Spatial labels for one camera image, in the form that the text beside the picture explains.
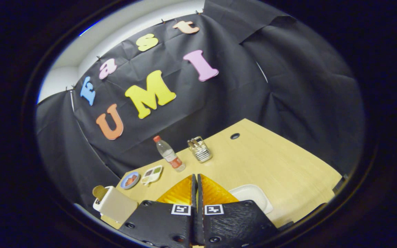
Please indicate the white rectangular plate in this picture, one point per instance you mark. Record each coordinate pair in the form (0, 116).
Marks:
(252, 194)

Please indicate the white divided sauce dish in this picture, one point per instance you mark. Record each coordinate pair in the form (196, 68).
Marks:
(151, 175)

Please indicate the black backdrop cloth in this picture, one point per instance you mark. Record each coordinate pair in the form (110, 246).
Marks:
(219, 103)

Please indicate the blue round plate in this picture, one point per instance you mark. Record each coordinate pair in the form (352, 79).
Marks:
(125, 183)

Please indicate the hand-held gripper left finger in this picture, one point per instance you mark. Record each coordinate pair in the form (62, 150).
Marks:
(160, 225)

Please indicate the clear water bottle red cap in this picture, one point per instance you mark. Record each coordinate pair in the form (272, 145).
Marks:
(169, 153)

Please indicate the white toaster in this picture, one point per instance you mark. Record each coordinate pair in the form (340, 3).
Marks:
(119, 206)

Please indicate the brown bread slice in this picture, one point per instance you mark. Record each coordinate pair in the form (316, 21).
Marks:
(98, 193)

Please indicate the sliced red tomato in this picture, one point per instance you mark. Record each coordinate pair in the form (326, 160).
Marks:
(132, 179)

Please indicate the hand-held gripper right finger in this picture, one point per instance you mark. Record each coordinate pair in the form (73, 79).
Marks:
(234, 224)

